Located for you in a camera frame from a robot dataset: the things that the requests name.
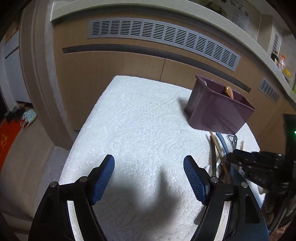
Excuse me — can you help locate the dark seasoning bottle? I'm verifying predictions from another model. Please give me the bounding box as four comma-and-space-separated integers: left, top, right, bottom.
271, 53, 278, 64

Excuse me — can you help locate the long grey vent grille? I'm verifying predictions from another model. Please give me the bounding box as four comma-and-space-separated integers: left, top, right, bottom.
87, 18, 241, 72

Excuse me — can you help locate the black shovel-shaped spoon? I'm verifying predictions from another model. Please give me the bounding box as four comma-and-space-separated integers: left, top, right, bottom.
227, 135, 238, 150

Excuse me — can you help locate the short grey vent grille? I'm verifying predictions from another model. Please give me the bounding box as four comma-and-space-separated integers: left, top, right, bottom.
258, 77, 280, 102

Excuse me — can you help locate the wooden spoon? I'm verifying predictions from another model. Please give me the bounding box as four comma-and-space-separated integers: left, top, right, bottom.
224, 86, 234, 99

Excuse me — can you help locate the blue plastic spoon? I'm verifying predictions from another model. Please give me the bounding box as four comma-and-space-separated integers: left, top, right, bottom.
216, 132, 229, 154

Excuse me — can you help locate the orange-cap plastic bottle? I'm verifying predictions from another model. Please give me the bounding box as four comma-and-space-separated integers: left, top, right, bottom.
277, 54, 285, 72

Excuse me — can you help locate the teal cloth on floor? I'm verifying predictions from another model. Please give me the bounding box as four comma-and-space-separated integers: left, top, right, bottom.
21, 109, 37, 130

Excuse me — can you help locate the white lace tablecloth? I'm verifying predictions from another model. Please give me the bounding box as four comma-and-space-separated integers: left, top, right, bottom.
59, 75, 265, 241

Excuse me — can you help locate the maroon plastic utensil caddy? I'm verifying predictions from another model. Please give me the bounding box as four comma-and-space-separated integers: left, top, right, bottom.
185, 75, 255, 135

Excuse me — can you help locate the yellow-lid jar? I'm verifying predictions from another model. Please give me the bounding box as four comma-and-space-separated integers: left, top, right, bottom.
282, 68, 292, 82

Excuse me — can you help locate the red floor mat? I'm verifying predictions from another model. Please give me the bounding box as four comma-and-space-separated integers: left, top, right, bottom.
0, 118, 21, 170

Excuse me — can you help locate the wooden chopstick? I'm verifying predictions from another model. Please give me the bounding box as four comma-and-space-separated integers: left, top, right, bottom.
210, 131, 231, 184
240, 141, 244, 151

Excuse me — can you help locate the translucent brown black-handled spoon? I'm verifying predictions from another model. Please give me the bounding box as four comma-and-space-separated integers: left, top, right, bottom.
210, 138, 217, 176

